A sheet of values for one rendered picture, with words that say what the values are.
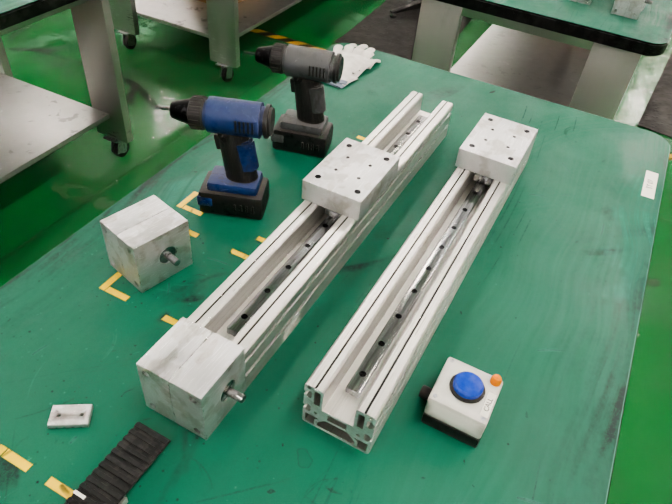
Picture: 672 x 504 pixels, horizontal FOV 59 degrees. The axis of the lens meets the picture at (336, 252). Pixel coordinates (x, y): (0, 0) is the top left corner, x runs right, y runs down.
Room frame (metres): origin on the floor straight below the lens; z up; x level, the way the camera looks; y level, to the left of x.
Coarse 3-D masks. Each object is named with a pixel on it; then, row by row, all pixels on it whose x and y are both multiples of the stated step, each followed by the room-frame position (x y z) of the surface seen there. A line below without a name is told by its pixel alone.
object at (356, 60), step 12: (336, 48) 1.56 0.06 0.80; (348, 48) 1.56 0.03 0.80; (360, 48) 1.58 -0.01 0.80; (372, 48) 1.60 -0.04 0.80; (348, 60) 1.50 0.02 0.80; (360, 60) 1.51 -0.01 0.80; (372, 60) 1.53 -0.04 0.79; (348, 72) 1.44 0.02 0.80; (360, 72) 1.46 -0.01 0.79; (336, 84) 1.39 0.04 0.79
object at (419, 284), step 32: (448, 192) 0.87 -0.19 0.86; (480, 192) 0.92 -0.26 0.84; (448, 224) 0.83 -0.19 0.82; (480, 224) 0.79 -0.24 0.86; (416, 256) 0.70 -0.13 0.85; (448, 256) 0.70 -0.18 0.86; (384, 288) 0.61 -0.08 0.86; (416, 288) 0.65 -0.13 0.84; (448, 288) 0.63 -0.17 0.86; (352, 320) 0.55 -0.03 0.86; (384, 320) 0.59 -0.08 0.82; (416, 320) 0.56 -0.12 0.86; (352, 352) 0.50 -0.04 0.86; (384, 352) 0.52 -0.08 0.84; (416, 352) 0.52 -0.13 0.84; (320, 384) 0.43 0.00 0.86; (352, 384) 0.46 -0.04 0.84; (384, 384) 0.45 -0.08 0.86; (320, 416) 0.42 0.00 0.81; (352, 416) 0.42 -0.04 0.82; (384, 416) 0.43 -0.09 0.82
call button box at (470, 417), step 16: (448, 368) 0.50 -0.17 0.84; (464, 368) 0.50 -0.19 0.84; (448, 384) 0.47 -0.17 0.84; (432, 400) 0.45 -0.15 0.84; (448, 400) 0.45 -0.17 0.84; (464, 400) 0.45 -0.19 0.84; (480, 400) 0.45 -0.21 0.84; (432, 416) 0.45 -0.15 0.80; (448, 416) 0.44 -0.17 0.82; (464, 416) 0.43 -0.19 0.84; (480, 416) 0.43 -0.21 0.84; (448, 432) 0.43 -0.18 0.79; (464, 432) 0.43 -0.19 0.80; (480, 432) 0.42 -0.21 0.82
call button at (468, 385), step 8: (456, 376) 0.48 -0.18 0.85; (464, 376) 0.48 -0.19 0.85; (472, 376) 0.48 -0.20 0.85; (456, 384) 0.47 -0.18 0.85; (464, 384) 0.47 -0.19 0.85; (472, 384) 0.47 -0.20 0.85; (480, 384) 0.47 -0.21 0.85; (456, 392) 0.46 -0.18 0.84; (464, 392) 0.46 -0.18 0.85; (472, 392) 0.46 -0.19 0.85; (480, 392) 0.46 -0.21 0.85
